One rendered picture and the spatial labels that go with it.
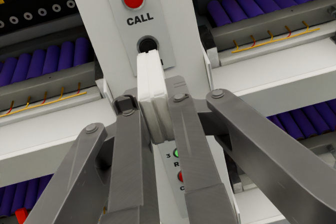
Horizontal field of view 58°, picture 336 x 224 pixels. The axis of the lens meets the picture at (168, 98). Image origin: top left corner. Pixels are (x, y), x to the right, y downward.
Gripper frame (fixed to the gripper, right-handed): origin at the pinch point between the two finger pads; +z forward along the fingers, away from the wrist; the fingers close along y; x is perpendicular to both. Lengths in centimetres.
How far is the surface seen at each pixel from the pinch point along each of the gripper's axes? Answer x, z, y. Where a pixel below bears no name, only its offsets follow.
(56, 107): -5.6, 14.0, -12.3
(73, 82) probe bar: -4.1, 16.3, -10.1
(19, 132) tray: -6.6, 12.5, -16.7
